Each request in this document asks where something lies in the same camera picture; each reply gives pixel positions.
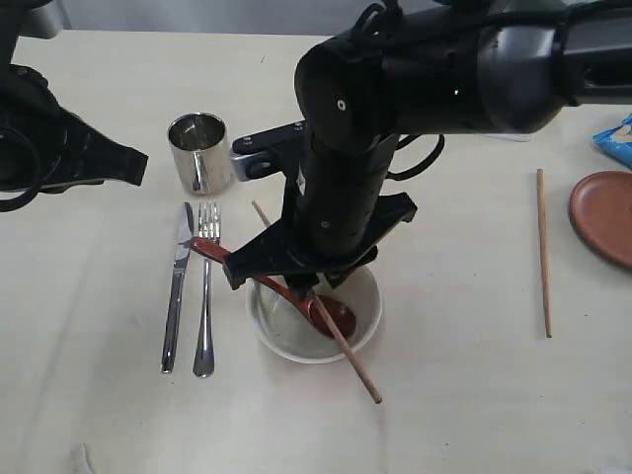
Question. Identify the silver metal cup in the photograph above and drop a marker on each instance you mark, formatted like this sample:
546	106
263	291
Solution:
198	142

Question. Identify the brown wooden spoon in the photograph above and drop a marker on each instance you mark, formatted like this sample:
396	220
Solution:
341	314

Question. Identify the blue chips snack bag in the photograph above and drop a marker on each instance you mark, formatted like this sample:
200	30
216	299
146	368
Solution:
616	143

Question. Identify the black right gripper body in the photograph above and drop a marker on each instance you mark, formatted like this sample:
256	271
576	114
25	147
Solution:
333	215

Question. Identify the silver metal fork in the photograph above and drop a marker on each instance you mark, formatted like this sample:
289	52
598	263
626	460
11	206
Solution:
209	228

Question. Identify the brown round plate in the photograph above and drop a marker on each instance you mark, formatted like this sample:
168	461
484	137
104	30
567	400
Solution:
600	212

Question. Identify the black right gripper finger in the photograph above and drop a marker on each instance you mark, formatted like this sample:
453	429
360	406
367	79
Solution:
336	278
301	285

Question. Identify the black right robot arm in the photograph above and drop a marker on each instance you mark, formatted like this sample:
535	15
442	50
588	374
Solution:
462	67

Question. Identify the wooden chopstick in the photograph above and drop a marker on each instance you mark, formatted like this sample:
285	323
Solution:
543	251
349	354

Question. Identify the silver table knife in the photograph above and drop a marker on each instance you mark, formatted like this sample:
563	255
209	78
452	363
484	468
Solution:
183	248

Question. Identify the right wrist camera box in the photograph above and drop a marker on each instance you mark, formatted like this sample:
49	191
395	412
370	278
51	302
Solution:
261	154

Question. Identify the white perforated plastic basket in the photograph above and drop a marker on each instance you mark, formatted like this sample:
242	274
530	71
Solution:
514	137

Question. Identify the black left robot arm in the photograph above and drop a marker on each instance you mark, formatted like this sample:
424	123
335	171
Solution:
13	25

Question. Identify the grey backdrop curtain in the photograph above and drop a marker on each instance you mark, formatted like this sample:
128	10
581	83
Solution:
252	17

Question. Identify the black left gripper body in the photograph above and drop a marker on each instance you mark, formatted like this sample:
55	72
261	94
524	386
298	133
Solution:
43	143

